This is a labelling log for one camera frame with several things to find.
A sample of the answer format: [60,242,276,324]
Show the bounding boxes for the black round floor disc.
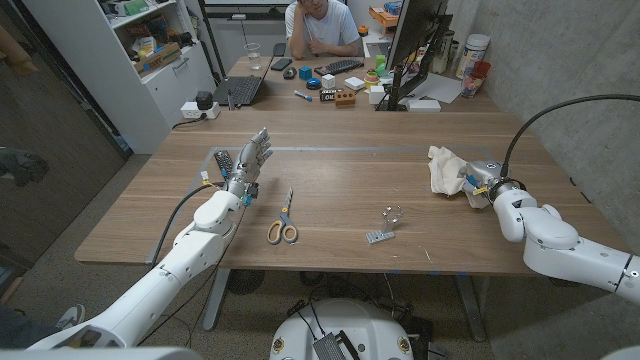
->
[227,269,266,295]

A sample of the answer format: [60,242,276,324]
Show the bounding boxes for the white power strip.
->
[179,100,222,120]

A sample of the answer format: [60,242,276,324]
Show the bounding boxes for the grey table leg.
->
[454,273,487,343]
[202,268,232,332]

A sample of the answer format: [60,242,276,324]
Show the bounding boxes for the scissors with tan grey handles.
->
[266,187,299,246]

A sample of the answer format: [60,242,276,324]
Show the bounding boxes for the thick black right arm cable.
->
[499,93,640,181]

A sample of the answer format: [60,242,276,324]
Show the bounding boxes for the black laptop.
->
[212,42,287,107]

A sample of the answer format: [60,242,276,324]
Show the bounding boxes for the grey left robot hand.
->
[225,127,274,197]

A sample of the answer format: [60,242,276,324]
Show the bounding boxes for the cream white cloth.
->
[427,145,494,210]

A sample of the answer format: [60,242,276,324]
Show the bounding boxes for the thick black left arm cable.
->
[151,182,224,269]

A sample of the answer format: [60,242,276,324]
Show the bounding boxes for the bystander in dark clothes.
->
[0,147,86,349]

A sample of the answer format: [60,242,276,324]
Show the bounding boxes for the clear drinking glass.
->
[243,42,262,71]

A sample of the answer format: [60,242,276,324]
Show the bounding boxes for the dark tumbler bottle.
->
[432,29,456,75]

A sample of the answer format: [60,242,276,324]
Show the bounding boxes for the seated person in white t-shirt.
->
[283,0,362,60]

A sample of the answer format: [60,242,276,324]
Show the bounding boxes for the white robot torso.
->
[269,298,415,360]

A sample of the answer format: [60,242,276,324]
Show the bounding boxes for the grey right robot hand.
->
[462,159,506,201]

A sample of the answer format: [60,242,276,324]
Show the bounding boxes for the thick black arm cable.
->
[151,182,224,269]
[499,93,640,181]

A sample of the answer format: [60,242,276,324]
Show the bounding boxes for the white shelf cabinet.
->
[22,0,217,155]

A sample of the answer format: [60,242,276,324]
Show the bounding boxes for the white paper sheet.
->
[404,72,464,105]

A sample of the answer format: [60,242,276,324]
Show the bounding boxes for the small clear glass object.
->
[365,205,404,245]

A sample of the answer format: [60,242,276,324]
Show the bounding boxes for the orange tray box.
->
[368,5,401,28]

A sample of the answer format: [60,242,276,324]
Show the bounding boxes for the black computer monitor on stand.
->
[375,0,454,112]

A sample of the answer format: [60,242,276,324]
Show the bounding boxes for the red cup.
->
[460,60,492,99]

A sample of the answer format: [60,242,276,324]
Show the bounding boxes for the white cylindrical canister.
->
[455,33,492,80]

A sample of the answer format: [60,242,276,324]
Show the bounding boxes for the long white flat box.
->
[405,98,442,113]

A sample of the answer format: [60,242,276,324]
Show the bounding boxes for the green plastic item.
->
[374,53,394,78]

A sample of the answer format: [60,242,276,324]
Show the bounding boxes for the black keyboard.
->
[313,57,365,77]

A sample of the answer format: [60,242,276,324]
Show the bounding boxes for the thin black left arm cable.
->
[139,199,247,346]

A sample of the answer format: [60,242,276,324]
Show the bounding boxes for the cardboard box on shelf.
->
[132,41,183,77]

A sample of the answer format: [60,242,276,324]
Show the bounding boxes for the black remote control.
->
[213,149,235,180]

